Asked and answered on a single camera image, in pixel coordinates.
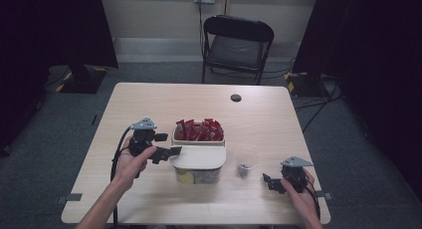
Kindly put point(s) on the black folding chair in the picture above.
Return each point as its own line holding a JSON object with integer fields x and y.
{"x": 237, "y": 49}

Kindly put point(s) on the white box lid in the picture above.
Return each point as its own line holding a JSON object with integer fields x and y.
{"x": 198, "y": 157}

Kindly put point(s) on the dark curtain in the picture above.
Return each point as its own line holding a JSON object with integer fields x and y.
{"x": 375, "y": 56}
{"x": 49, "y": 30}

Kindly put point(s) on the white storage box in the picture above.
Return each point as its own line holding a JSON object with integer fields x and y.
{"x": 212, "y": 177}

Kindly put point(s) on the yellow packet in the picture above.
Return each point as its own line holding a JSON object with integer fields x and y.
{"x": 185, "y": 177}

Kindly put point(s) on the person's right hand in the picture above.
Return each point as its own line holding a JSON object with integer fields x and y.
{"x": 305, "y": 202}

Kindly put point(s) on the bunch of red packets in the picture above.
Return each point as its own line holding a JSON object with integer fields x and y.
{"x": 199, "y": 131}

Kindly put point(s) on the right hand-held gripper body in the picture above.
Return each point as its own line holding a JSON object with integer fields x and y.
{"x": 293, "y": 176}

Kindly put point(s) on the dark tea leaves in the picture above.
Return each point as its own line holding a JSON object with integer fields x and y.
{"x": 245, "y": 170}

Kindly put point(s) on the black stand base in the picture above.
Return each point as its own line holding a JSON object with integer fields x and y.
{"x": 305, "y": 86}
{"x": 83, "y": 81}

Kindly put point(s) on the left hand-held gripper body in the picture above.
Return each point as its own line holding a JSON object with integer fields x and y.
{"x": 141, "y": 141}

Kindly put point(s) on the small clear plastic cup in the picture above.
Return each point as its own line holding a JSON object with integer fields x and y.
{"x": 247, "y": 159}

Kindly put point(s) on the person's left hand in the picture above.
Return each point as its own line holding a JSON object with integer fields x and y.
{"x": 131, "y": 169}

